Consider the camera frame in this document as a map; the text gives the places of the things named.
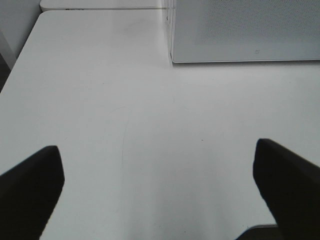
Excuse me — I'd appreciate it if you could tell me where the white adjacent table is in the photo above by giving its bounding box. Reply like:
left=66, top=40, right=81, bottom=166
left=39, top=0, right=166, bottom=12

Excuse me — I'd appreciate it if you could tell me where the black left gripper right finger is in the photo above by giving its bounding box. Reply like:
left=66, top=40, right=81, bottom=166
left=253, top=138, right=320, bottom=240

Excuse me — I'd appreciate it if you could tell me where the white microwave door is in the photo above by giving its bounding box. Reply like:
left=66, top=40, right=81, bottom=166
left=168, top=0, right=320, bottom=63

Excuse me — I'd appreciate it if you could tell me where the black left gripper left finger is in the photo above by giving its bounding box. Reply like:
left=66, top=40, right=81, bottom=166
left=0, top=145, right=65, bottom=240

